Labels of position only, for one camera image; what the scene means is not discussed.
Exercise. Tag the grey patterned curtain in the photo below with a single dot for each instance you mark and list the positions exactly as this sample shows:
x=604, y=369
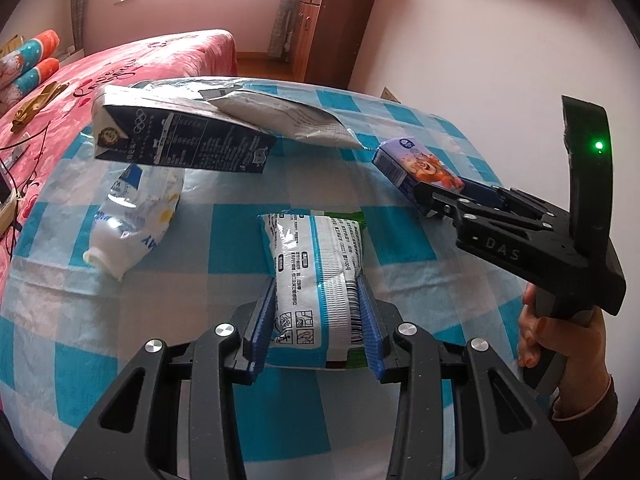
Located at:
x=282, y=15
x=78, y=5

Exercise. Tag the bed with pink sheet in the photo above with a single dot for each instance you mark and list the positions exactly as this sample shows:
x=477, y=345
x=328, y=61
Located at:
x=150, y=60

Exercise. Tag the person's right hand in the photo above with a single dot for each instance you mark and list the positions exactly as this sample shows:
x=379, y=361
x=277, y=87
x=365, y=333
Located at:
x=530, y=330

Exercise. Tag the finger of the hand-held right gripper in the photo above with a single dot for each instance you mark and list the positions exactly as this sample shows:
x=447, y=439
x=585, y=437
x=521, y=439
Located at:
x=440, y=200
x=482, y=192

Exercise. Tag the white and green packet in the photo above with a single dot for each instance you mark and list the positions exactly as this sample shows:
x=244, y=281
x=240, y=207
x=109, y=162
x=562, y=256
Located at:
x=315, y=270

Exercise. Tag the white electronic device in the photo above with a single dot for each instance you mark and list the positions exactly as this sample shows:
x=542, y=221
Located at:
x=5, y=205

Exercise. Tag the blue checkered tablecloth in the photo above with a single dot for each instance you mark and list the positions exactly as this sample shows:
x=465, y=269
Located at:
x=430, y=280

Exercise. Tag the small purple milk carton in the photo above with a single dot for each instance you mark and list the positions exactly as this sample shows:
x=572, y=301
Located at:
x=420, y=165

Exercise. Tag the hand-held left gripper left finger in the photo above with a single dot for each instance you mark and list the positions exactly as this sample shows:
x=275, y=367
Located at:
x=262, y=335

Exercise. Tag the person's right forearm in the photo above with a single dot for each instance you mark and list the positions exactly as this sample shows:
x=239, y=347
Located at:
x=585, y=425

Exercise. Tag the white pouch with blue print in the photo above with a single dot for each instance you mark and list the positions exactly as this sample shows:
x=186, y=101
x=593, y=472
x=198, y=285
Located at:
x=125, y=230

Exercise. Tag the wall power socket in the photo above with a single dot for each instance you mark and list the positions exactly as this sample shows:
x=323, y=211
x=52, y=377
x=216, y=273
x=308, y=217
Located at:
x=391, y=95

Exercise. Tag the grey plastic bag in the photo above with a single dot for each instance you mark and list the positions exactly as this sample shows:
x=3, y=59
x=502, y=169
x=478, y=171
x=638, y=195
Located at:
x=290, y=120

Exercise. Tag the dark blue milk carton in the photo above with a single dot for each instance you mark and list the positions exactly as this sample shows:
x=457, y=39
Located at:
x=190, y=145

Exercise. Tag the gold cloth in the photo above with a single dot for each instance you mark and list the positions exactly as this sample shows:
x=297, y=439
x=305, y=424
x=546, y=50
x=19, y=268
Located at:
x=37, y=105

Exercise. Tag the folded cartoon print quilt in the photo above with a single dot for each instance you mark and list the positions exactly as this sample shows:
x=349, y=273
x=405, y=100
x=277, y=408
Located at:
x=30, y=65

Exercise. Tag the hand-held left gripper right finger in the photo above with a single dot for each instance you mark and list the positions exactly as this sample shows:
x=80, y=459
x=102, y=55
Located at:
x=371, y=335

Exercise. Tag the brown wooden cabinet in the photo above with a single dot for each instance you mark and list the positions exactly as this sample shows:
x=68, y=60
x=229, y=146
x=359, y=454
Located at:
x=335, y=30

